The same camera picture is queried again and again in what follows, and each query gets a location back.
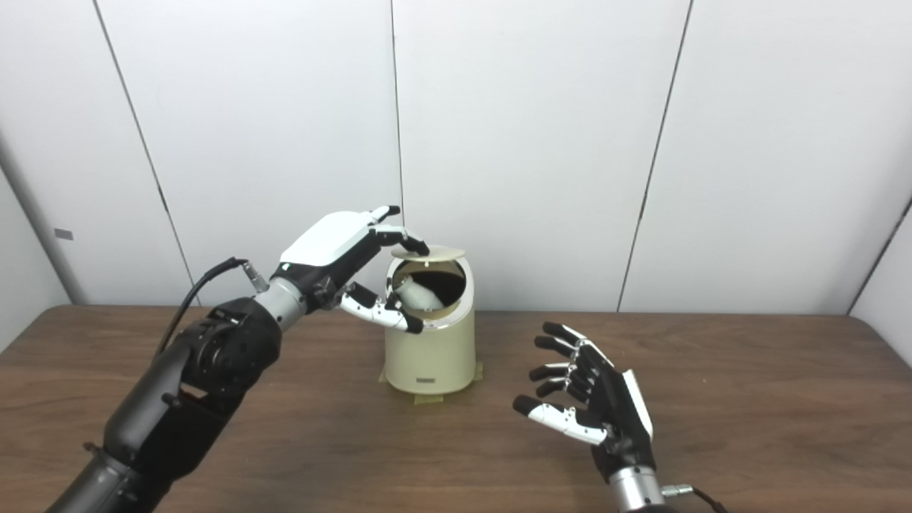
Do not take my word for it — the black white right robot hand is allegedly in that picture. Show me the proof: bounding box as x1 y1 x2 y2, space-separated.
513 322 656 482

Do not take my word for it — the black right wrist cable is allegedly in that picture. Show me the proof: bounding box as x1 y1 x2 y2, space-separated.
661 484 729 513

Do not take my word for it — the small white plastic bottle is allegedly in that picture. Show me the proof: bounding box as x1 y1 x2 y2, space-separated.
394 276 446 312

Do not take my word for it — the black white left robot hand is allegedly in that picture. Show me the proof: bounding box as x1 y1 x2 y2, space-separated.
271 205 430 334

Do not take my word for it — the cream-colored round bin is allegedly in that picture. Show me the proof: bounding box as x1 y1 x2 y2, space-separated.
383 253 477 394

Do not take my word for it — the cream round bin lid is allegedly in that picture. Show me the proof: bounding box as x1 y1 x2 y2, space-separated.
390 244 466 261

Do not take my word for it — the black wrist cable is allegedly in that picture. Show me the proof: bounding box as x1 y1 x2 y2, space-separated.
153 257 270 357
661 484 729 513

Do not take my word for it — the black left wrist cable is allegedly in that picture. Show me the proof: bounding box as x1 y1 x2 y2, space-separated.
153 257 270 357

